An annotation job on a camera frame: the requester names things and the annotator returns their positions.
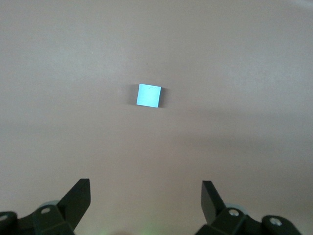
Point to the blue foam block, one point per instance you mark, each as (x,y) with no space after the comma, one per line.
(149,95)

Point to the brown table cloth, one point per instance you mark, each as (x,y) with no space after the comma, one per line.
(73,73)

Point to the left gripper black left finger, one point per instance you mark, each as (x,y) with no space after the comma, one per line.
(49,220)

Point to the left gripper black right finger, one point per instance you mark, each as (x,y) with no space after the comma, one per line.
(232,222)

